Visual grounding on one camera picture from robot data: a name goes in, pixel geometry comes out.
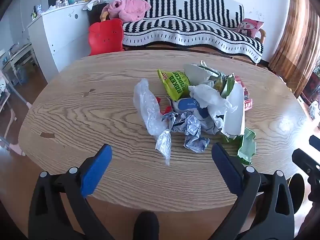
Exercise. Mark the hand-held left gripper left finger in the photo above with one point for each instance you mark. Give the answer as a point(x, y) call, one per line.
point(96, 170)

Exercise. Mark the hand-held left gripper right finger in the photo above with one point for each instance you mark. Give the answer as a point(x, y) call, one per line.
point(226, 170)

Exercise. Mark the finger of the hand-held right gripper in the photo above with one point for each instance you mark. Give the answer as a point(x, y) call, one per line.
point(303, 162)
point(314, 142)

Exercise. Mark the black gold-rimmed trash bin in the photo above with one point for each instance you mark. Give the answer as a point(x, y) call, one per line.
point(296, 192)

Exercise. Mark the blue white patterned wrapper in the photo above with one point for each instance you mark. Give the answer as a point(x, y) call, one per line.
point(192, 130)

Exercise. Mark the blue white baby wipes packet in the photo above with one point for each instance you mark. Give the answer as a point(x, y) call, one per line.
point(188, 105)

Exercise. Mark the white tissue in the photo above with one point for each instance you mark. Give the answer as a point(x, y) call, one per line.
point(207, 96)

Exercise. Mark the green plastic tray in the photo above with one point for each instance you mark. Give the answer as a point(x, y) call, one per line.
point(246, 147)

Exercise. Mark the translucent filled plastic bag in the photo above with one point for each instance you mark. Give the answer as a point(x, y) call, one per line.
point(313, 110)

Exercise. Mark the wooden table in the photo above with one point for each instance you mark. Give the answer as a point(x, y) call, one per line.
point(87, 120)

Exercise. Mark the large white plastic packaging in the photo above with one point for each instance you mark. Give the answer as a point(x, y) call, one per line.
point(235, 115)

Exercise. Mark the silver foil wrapper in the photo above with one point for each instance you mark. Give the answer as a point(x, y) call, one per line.
point(163, 142)

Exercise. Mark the red pink carton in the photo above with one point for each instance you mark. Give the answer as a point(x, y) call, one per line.
point(247, 103)

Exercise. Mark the person's black socked foot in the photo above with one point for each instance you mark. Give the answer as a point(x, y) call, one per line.
point(147, 226)

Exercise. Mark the clear plastic bag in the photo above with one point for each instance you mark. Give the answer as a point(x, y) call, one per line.
point(147, 105)

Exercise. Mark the red wrapper scrap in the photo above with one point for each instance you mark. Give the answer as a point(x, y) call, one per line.
point(166, 110)

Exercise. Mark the green foil wrapper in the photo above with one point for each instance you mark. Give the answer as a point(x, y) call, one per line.
point(225, 85)

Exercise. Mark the green snack packet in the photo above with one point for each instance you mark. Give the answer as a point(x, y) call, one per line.
point(175, 85)

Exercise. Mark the brown striped curtain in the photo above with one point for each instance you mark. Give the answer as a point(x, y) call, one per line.
point(292, 42)

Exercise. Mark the white paper sheet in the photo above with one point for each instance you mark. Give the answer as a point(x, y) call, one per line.
point(196, 72)

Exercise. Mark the wooden sofa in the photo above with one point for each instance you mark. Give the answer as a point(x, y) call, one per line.
point(262, 33)

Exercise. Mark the pink cartoon pillow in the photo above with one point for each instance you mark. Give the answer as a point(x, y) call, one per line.
point(250, 27)

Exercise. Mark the red plastic chair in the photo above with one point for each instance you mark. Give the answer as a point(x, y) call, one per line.
point(105, 37)

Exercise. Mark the white storage rack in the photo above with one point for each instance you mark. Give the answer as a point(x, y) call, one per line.
point(23, 55)

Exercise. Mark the white cabinet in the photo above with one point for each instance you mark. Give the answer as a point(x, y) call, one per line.
point(60, 35)

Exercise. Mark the black white striped sofa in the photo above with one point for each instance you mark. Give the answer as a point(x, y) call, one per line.
point(190, 25)

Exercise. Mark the dark side cabinet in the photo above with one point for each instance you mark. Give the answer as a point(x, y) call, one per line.
point(96, 13)

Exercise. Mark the pink fleece blanket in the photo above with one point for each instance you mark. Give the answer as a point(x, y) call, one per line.
point(130, 10)

